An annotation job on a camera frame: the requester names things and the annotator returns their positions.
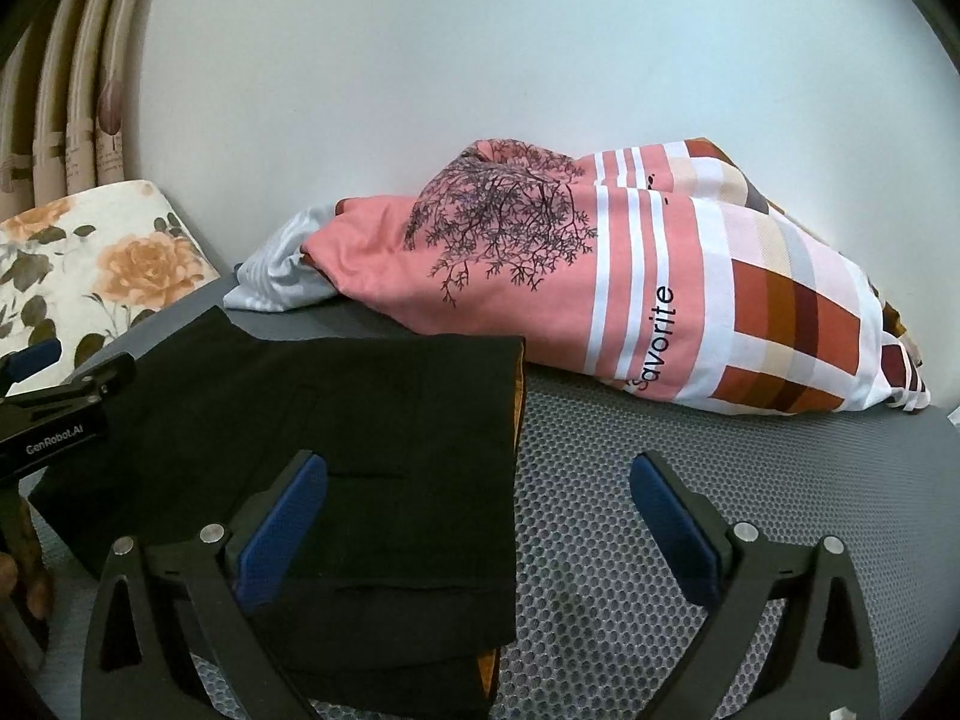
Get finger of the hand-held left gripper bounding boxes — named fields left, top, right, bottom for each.
left=0, top=351, right=138, bottom=421
left=0, top=337, right=63, bottom=391

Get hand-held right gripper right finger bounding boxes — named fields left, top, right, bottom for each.
left=628, top=452, right=880, bottom=720

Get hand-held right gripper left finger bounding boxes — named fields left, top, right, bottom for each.
left=82, top=450, right=329, bottom=720

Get black pants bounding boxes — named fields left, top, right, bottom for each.
left=28, top=306, right=527, bottom=720

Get person's left hand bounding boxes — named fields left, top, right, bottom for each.
left=0, top=551, right=55, bottom=620

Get grey mesh mattress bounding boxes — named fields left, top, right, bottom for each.
left=30, top=270, right=960, bottom=720

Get floral pillow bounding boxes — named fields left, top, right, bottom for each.
left=0, top=180, right=224, bottom=395

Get grey striped cloth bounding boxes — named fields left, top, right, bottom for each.
left=223, top=204, right=340, bottom=313

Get pink patterned blanket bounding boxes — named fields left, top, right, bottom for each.
left=300, top=136, right=932, bottom=416

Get beige patterned curtain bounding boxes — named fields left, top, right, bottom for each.
left=0, top=0, right=164, bottom=205

